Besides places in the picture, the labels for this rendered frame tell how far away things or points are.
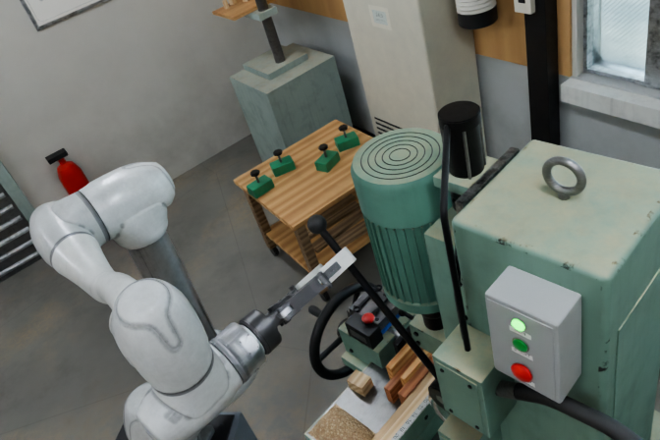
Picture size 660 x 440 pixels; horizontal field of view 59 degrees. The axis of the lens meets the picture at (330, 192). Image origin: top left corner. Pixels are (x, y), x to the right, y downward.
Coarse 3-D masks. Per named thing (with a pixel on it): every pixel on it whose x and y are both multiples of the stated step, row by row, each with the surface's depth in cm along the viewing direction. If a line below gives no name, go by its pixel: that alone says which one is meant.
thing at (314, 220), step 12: (312, 216) 103; (312, 228) 103; (324, 228) 103; (336, 252) 104; (360, 276) 104; (372, 288) 104; (372, 300) 104; (384, 312) 104; (396, 324) 104; (408, 336) 104; (420, 348) 105; (432, 372) 105; (432, 384) 104; (432, 396) 106; (444, 408) 105
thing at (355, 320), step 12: (360, 300) 144; (384, 300) 142; (360, 312) 141; (396, 312) 141; (348, 324) 138; (360, 324) 137; (372, 324) 136; (384, 324) 139; (360, 336) 136; (372, 336) 134; (372, 348) 136
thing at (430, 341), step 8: (416, 320) 126; (416, 328) 125; (424, 328) 124; (416, 336) 126; (424, 336) 124; (432, 336) 122; (440, 336) 121; (424, 344) 126; (432, 344) 124; (440, 344) 121; (432, 352) 126
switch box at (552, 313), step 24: (504, 288) 74; (528, 288) 73; (552, 288) 72; (504, 312) 74; (528, 312) 71; (552, 312) 70; (576, 312) 71; (504, 336) 77; (552, 336) 69; (576, 336) 73; (504, 360) 80; (528, 360) 76; (552, 360) 72; (576, 360) 76; (528, 384) 79; (552, 384) 75
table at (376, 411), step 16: (352, 368) 148; (368, 368) 140; (384, 368) 139; (384, 384) 135; (336, 400) 135; (352, 400) 134; (368, 400) 133; (384, 400) 132; (320, 416) 133; (368, 416) 130; (384, 416) 129; (432, 432) 128
